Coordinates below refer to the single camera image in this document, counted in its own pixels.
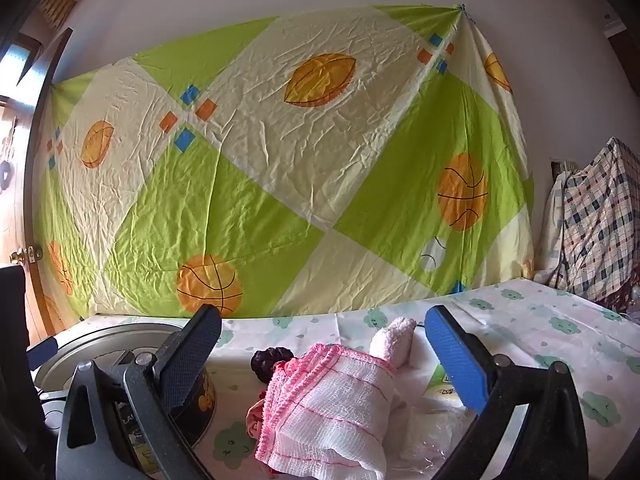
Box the door ornament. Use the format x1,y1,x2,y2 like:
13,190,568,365
0,130,16,191

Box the green tissue pack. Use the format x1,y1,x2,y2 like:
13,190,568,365
422,362,468,411

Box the tan slatted panel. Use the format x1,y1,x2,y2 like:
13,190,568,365
37,0,76,28

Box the white wall fixture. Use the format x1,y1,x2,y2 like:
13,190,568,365
602,10,626,38

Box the clear plastic bag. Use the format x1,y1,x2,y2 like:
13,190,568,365
400,400,476,463

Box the dark floral cloth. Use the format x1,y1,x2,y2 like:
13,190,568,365
597,280,640,321

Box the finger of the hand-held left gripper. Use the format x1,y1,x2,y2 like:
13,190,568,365
26,336,60,371

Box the round metal tin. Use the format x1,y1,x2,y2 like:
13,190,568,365
31,322,218,466

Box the brass door knob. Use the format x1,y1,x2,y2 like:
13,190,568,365
10,245,43,266

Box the purple velvet scrunchie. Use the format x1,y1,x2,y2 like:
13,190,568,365
251,346,293,383

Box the green basketball print wall sheet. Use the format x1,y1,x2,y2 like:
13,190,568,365
35,4,536,321

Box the brown wooden door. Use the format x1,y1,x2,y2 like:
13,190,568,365
0,25,76,341

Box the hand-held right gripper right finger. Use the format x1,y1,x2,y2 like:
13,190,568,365
425,305,590,480

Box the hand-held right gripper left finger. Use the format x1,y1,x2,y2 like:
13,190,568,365
56,304,223,480

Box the white cloth with pink trim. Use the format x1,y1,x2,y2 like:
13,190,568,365
255,344,401,480

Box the pink fluffy puff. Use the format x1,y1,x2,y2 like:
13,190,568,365
369,316,417,368

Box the plaid cloth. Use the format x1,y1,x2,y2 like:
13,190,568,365
532,137,640,306

